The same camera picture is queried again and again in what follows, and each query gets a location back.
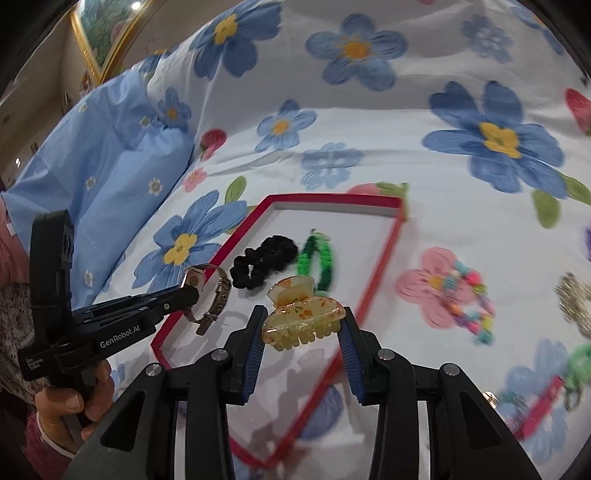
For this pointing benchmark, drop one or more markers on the black scrunchie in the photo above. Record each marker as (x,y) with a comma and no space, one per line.
(244,270)

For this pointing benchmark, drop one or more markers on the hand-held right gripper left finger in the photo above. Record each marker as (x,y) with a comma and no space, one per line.
(251,357)

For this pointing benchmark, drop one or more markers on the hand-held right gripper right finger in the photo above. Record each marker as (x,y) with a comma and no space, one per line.
(350,364)

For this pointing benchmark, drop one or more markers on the person's left hand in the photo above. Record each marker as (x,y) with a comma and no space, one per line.
(60,401)

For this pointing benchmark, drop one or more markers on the person's left forearm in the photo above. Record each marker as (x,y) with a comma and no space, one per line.
(37,443)

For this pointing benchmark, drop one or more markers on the small-floral patterned cloth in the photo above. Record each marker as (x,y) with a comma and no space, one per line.
(14,332)

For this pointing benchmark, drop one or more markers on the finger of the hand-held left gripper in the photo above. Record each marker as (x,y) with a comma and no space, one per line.
(152,299)
(180,307)

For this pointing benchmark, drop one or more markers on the yellow hair claw clip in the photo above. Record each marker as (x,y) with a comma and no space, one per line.
(295,318)

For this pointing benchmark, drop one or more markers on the pink hair clip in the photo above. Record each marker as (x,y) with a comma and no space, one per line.
(540,410)

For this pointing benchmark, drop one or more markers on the red shallow box tray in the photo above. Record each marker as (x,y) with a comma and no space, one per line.
(332,226)

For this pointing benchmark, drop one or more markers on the rhinestone hair clip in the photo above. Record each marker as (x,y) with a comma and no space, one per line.
(572,295)

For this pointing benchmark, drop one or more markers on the pink cloth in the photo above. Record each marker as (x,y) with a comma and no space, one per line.
(9,249)

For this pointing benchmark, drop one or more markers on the gold wristwatch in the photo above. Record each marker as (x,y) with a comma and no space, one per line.
(222,288)

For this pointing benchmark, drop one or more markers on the gold-framed painting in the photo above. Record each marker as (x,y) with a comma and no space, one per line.
(99,27)

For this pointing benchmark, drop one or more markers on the light blue pillow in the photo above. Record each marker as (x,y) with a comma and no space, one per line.
(115,184)

